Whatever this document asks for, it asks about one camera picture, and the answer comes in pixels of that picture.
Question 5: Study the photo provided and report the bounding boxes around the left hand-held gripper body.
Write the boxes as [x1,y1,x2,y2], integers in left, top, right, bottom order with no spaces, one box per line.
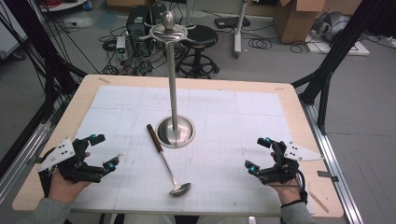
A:
[36,136,106,184]

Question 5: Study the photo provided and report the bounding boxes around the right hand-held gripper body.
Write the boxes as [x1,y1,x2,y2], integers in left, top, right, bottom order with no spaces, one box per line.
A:
[258,140,325,186]

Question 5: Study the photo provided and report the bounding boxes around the steel ladle with brown handle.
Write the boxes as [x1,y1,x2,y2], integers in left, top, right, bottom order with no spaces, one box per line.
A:
[146,123,192,198]

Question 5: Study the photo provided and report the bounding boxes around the steel utensil stand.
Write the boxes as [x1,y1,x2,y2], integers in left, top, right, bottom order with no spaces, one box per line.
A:
[138,9,197,149]

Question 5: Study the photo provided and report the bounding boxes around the person's right hand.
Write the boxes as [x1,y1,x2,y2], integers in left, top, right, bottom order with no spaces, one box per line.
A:
[269,151,304,206]

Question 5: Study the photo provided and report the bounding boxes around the person's left hand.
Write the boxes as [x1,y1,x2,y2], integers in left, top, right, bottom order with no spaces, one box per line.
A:
[47,151,92,205]

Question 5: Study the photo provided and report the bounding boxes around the white grid mat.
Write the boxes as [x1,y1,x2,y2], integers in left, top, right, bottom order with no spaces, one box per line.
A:
[70,85,316,217]

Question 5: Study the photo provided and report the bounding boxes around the small silver box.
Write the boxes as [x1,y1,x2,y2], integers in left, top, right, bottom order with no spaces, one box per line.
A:
[116,35,127,54]

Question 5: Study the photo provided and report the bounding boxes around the white stand pole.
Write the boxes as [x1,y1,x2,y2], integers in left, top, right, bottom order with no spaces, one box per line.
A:
[233,0,250,59]

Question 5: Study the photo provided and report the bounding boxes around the brown cardboard box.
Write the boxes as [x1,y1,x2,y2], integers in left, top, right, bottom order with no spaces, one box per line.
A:
[273,0,328,45]

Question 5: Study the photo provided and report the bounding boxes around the black round stool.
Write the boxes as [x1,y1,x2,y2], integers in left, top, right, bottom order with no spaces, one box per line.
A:
[176,24,220,79]

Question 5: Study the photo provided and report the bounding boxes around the black computer tower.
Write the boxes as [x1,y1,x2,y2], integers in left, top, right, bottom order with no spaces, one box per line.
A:
[125,4,151,57]

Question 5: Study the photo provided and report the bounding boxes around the flat black device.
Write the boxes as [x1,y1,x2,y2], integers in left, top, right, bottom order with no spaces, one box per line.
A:
[214,16,251,30]

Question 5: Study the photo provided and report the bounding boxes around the white board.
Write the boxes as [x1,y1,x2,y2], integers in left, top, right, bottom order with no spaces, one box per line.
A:
[304,31,371,57]

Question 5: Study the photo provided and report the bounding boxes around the grey round appliance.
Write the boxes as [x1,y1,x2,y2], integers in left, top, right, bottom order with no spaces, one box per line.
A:
[313,11,351,43]

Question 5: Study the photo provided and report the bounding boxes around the white cabinet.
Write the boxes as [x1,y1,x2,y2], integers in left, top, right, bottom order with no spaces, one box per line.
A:
[0,3,29,61]

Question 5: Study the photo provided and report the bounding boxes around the black wrist strap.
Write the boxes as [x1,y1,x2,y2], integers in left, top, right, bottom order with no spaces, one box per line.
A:
[279,189,309,209]

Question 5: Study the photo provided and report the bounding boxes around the aluminium rail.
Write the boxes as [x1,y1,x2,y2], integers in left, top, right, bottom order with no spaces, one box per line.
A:
[0,122,52,203]
[300,102,364,224]

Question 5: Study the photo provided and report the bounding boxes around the black metal frame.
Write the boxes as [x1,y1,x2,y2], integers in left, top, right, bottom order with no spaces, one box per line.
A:
[291,0,396,135]
[0,0,89,178]

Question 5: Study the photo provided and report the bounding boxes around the tangle of black cables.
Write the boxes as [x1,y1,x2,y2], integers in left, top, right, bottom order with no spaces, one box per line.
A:
[98,26,163,77]

